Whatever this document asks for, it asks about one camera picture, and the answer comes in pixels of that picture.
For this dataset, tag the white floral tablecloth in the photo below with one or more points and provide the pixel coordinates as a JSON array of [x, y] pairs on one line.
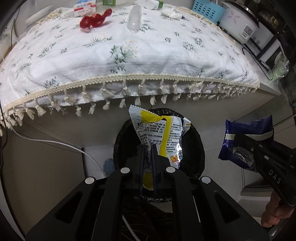
[[56, 64]]

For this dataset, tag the white rice cooker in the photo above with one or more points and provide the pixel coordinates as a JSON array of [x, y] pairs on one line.
[[238, 21]]

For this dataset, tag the green white pill bottle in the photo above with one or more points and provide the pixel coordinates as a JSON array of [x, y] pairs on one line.
[[153, 4]]

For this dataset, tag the green white medicine box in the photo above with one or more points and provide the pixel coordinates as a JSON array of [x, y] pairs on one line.
[[114, 2]]

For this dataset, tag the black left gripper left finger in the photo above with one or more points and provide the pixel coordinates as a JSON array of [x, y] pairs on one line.
[[143, 169]]

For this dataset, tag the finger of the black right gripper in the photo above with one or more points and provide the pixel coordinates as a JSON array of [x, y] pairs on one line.
[[246, 149]]

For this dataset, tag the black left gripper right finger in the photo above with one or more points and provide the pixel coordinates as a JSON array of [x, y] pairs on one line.
[[159, 173]]

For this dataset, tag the yellow white snack wrapper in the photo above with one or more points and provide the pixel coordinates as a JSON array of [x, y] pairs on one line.
[[164, 130]]

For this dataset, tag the green plastic bag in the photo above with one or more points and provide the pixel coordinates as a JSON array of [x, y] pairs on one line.
[[281, 67]]

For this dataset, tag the black trash bin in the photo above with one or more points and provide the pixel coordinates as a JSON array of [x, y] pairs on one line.
[[192, 163]]

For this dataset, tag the blue plastic utensil holder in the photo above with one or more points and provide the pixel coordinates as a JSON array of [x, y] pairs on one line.
[[210, 10]]

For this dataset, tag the white microwave oven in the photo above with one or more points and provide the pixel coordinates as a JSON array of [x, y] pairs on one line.
[[264, 45]]

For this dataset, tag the dark blue snack bag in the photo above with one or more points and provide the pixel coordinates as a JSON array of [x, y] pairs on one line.
[[261, 130]]

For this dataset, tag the white tissue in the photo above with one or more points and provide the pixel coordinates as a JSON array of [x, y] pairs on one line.
[[172, 14]]

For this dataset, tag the right hand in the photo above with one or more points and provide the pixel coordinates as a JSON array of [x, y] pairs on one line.
[[275, 212]]

